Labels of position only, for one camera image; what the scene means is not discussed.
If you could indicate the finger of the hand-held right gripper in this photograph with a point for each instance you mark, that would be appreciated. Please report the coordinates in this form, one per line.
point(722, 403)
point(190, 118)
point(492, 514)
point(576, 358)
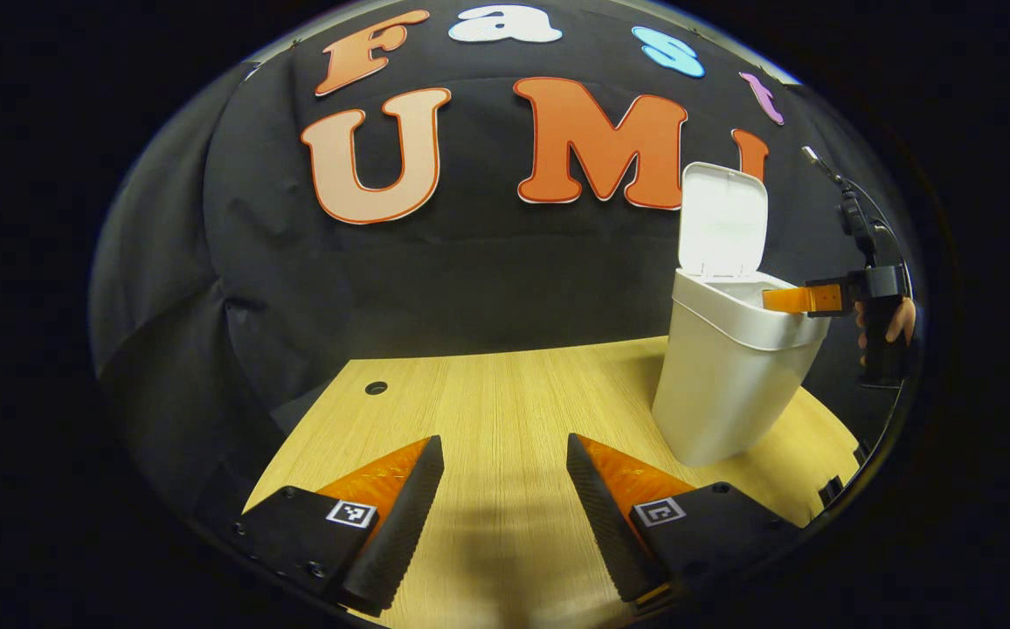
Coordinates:
point(789, 300)

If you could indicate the white desktop garbage bin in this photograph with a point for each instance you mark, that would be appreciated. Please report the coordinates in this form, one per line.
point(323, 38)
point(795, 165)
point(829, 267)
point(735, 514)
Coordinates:
point(723, 384)

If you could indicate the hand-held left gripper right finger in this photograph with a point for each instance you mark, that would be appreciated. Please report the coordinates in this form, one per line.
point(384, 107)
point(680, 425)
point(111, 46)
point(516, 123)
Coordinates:
point(605, 524)

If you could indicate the wooden desktop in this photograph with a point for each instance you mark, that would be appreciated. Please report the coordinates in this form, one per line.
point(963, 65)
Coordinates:
point(505, 402)

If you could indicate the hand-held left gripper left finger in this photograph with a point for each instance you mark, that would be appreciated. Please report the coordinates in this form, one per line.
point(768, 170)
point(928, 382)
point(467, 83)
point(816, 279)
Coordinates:
point(404, 524)

